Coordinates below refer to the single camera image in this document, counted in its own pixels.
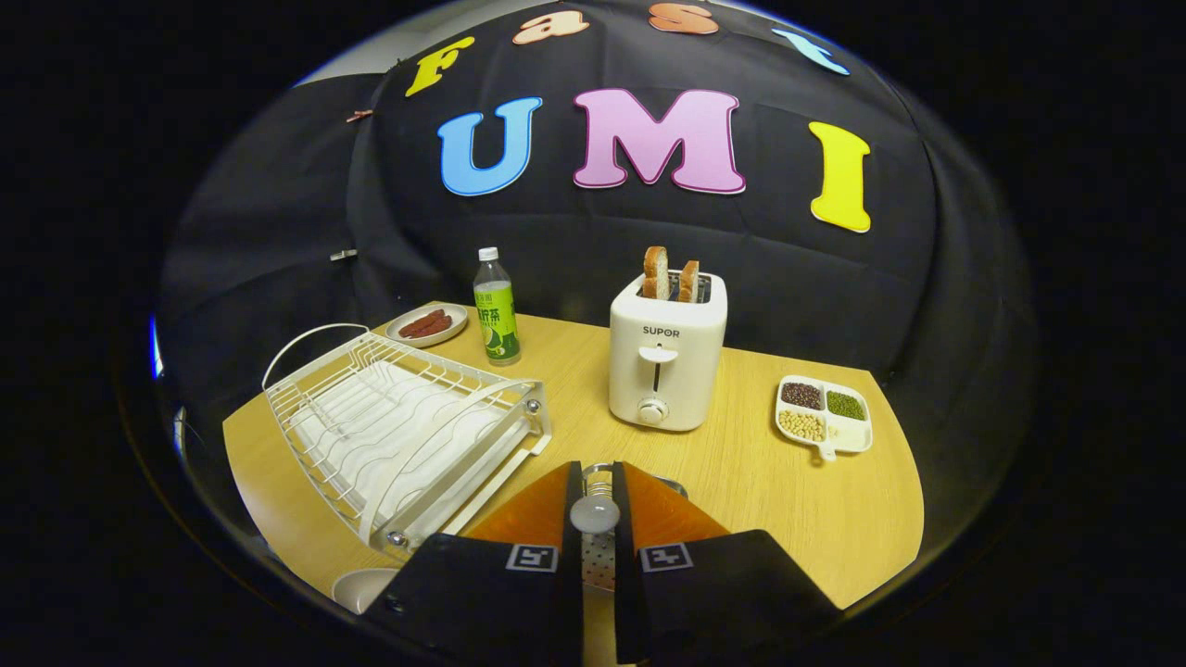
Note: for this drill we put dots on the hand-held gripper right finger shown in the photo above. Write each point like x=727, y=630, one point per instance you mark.
x=723, y=597

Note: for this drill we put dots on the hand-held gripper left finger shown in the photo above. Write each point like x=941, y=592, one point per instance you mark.
x=491, y=602

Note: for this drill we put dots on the white plate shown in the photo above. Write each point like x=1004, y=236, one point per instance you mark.
x=361, y=588

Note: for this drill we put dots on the metal spoon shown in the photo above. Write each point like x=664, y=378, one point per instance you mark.
x=594, y=515

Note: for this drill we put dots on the white divided bean dish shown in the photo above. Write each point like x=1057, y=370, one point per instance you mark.
x=851, y=434

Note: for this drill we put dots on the small beige plate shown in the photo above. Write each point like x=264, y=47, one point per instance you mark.
x=435, y=339

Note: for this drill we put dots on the white toaster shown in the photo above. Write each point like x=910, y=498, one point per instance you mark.
x=686, y=380

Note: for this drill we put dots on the red sausage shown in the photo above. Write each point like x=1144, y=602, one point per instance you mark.
x=435, y=327
x=422, y=321

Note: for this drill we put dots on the green label drink bottle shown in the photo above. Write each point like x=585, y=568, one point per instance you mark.
x=497, y=315

